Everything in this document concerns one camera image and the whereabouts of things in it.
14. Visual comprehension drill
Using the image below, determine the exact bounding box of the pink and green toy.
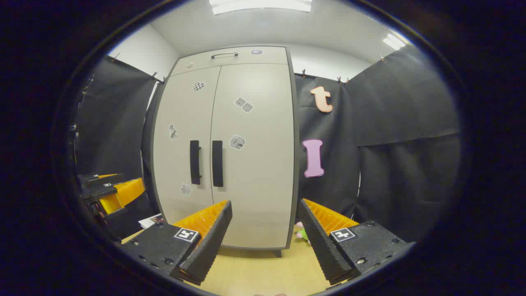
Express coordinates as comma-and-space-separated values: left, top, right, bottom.
295, 222, 311, 245

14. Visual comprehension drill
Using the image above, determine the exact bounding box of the small ceiling light panel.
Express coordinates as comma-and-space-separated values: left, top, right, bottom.
382, 33, 406, 51

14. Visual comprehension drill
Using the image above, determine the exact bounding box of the beige cabinet door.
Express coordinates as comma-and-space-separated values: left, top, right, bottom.
210, 62, 295, 250
152, 66, 221, 226

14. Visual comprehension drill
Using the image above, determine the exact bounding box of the black door handle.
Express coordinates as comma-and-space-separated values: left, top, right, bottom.
212, 140, 224, 188
189, 140, 202, 185

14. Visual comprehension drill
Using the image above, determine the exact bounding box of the white printed paper leaflet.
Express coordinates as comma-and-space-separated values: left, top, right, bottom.
138, 213, 165, 229

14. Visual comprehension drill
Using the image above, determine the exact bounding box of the beige cabinet drawer front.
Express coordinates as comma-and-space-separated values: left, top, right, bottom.
171, 46, 288, 76

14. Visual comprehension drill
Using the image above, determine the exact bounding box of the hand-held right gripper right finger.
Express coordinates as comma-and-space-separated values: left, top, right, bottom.
298, 199, 415, 286

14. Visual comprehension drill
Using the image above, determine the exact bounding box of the beige double-door shoe cabinet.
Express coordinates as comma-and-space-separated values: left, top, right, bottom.
151, 45, 300, 257

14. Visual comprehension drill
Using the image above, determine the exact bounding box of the black backdrop cloth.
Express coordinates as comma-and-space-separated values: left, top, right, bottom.
74, 55, 165, 239
294, 43, 461, 243

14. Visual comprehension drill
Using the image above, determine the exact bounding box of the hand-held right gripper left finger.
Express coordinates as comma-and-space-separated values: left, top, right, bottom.
119, 200, 233, 286

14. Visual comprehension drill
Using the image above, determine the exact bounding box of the large ceiling light panel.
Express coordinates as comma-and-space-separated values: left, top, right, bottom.
209, 0, 313, 16

